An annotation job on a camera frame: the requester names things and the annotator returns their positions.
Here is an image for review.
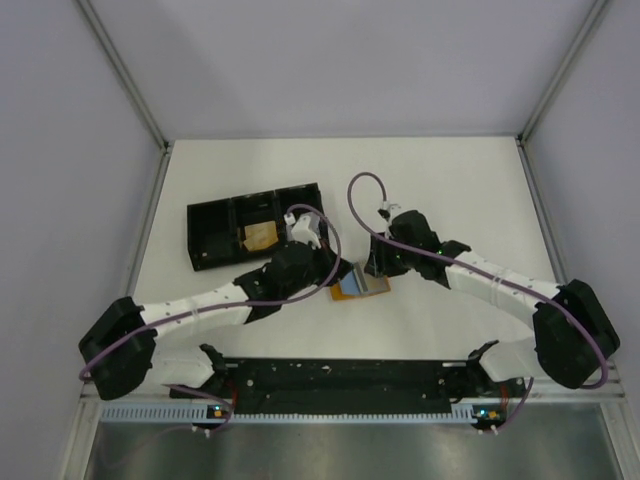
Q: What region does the yellow leather card holder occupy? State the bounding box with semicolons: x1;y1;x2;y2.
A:
329;262;391;301

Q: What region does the blue credit card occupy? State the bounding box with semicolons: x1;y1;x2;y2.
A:
339;270;361;297

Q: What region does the black three-compartment tray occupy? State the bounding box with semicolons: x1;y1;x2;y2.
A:
186;183;323;271

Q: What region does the aluminium frame post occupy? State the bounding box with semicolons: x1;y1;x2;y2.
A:
516;0;614;146
74;0;174;151

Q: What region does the aluminium front frame rail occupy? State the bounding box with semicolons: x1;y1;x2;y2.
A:
91;367;625;400

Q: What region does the grey slotted cable duct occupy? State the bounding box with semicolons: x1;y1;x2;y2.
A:
100;403;504;425

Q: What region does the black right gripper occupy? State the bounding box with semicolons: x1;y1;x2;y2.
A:
365;231;420;278

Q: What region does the aluminium frame post right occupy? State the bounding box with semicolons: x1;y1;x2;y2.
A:
516;0;614;146

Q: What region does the orange card in tray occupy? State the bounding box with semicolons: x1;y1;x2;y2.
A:
242;221;279;252

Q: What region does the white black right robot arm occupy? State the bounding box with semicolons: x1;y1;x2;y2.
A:
365;203;620;396

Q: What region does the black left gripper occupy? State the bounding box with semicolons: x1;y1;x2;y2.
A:
281;239;353;300

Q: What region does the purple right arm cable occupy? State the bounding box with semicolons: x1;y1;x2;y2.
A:
346;172;611;436

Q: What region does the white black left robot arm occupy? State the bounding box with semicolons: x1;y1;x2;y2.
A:
79;242;352;401

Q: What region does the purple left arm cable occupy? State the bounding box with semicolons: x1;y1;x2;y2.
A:
78;203;343;441

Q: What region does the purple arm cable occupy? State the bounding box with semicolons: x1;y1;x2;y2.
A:
346;172;611;436
78;203;343;441

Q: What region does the aluminium frame post left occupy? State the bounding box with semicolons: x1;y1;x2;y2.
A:
74;0;174;151

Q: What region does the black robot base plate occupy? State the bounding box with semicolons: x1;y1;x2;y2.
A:
201;358;525;414

